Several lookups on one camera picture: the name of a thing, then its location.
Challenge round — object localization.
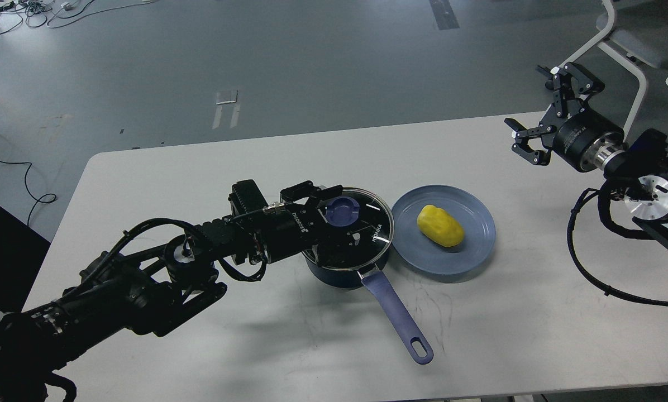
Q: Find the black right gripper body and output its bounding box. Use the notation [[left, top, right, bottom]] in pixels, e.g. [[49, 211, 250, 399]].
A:
[[552, 109, 623, 173]]

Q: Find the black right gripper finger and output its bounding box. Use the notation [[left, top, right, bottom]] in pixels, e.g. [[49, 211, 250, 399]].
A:
[[536, 62, 605, 125], [503, 117, 558, 166]]

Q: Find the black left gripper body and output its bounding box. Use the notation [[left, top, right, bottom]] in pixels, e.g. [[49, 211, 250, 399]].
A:
[[256, 204, 323, 264]]

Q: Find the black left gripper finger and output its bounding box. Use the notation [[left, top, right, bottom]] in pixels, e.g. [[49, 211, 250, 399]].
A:
[[314, 234, 392, 267], [280, 180, 341, 209]]

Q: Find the glass pot lid blue knob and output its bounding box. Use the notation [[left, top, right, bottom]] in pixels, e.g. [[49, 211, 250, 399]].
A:
[[306, 187, 395, 273]]

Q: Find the yellow peeled potato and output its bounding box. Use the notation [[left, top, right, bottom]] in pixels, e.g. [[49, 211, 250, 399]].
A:
[[416, 204, 466, 248]]

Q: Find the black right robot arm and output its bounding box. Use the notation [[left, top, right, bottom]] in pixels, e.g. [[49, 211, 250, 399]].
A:
[[505, 62, 668, 307]]

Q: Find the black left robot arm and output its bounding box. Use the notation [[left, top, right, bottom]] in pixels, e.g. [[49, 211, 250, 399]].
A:
[[0, 180, 394, 401]]

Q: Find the dark blue saucepan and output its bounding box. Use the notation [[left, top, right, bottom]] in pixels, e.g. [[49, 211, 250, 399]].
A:
[[304, 243, 434, 365]]

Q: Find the blue round plate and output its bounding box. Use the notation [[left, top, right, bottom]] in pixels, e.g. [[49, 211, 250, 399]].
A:
[[392, 185, 497, 281]]

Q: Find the white office chair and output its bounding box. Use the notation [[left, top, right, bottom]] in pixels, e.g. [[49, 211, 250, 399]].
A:
[[551, 1, 668, 134]]

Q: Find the black box at left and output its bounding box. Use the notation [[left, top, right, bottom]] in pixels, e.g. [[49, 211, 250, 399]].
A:
[[0, 206, 51, 312]]

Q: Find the black floor cable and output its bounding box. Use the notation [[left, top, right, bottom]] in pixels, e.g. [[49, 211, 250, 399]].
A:
[[0, 125, 58, 226]]

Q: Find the cable bundle on floor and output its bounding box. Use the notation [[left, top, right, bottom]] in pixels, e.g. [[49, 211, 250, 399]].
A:
[[0, 0, 156, 35]]

